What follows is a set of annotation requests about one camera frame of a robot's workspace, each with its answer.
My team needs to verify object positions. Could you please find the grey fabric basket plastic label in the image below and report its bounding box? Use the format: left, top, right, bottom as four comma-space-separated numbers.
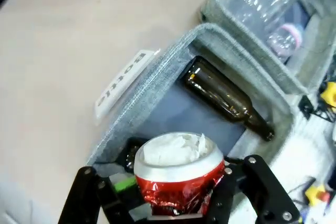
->
201, 0, 336, 96

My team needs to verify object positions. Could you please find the clear plastic bottle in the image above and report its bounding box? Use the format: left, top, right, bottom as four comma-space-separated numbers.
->
236, 0, 306, 62

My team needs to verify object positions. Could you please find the crushed red soda can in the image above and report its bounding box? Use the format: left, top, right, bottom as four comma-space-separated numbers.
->
133, 132, 226, 217

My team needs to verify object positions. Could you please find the yellow and black device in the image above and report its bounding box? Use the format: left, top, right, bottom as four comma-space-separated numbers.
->
298, 81, 336, 123

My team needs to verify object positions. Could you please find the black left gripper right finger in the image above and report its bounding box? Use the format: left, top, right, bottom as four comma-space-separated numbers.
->
203, 155, 301, 224

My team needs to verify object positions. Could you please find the grey fabric basket bottle label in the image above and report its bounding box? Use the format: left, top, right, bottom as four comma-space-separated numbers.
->
86, 23, 310, 179

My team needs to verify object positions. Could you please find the yellow and red button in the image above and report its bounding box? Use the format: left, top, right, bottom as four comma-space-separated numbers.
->
304, 184, 331, 206

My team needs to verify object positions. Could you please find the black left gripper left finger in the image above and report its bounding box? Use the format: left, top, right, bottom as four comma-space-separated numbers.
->
58, 166, 153, 224

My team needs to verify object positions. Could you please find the white sign reading Bottle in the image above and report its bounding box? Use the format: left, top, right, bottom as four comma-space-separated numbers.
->
94, 49, 161, 126

